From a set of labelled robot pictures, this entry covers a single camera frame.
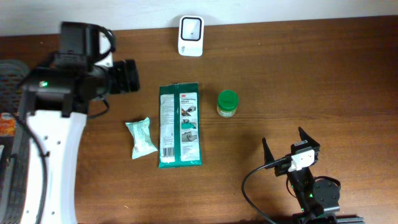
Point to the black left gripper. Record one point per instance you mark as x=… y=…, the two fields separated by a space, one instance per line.
x=132 y=74

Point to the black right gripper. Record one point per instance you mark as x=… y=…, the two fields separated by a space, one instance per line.
x=282 y=165

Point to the light green wipes packet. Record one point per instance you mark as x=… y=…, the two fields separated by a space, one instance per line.
x=140 y=132

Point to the green lid jar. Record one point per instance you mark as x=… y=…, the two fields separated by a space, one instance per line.
x=227 y=103

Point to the green 3M gloves package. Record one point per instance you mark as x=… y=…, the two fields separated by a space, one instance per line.
x=179 y=126

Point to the orange snack packet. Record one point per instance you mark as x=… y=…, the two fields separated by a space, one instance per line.
x=7 y=125

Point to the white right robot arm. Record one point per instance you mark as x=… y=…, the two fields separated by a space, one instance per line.
x=319 y=196

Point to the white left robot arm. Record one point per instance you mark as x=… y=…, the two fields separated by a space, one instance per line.
x=53 y=113

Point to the white barcode scanner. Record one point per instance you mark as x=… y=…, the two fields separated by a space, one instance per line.
x=190 y=36

